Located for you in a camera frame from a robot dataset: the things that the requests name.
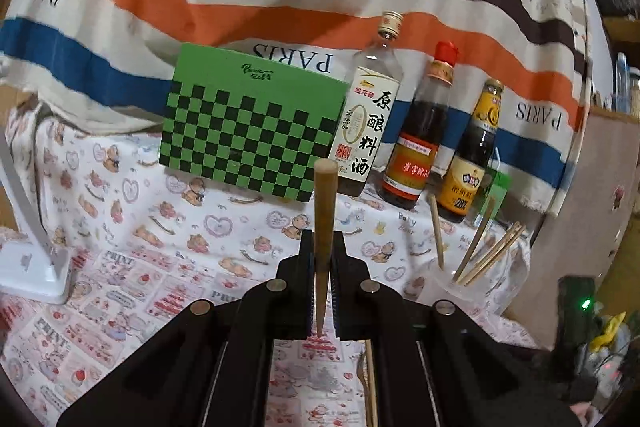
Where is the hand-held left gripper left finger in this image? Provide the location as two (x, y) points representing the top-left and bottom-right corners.
(57, 229), (317, 427)

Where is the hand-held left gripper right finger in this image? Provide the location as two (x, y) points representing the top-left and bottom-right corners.
(327, 231), (586, 427)

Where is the single brown chopstick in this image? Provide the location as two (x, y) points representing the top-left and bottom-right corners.
(314, 159), (337, 338)
(362, 339), (378, 427)

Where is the clear plastic cup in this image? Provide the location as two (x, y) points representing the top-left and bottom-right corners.
(412, 257), (506, 315)

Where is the pile of wooden chopsticks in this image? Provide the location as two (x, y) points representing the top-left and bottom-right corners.
(427, 194), (528, 288)

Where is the wooden board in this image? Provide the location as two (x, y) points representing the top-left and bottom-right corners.
(500, 107), (640, 348)

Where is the green drink carton with straw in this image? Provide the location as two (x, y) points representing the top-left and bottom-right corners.
(475, 147), (511, 223)

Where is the green checkered box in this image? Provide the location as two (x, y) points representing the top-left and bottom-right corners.
(159, 43), (351, 202)

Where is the cooking wine bottle white label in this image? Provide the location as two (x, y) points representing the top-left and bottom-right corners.
(336, 11), (405, 198)

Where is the sesame oil bottle red cap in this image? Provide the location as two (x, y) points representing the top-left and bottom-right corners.
(377, 41), (460, 211)

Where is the bear printed tablecloth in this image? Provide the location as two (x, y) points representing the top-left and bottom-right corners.
(0, 102), (541, 427)

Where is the oyster sauce bottle yellow label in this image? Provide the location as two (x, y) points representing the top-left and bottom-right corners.
(436, 78), (505, 224)

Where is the clear plastic bottle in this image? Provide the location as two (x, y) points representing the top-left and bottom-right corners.
(615, 52), (640, 118)

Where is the white lamp base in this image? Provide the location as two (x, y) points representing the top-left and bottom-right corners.
(0, 134), (73, 305)

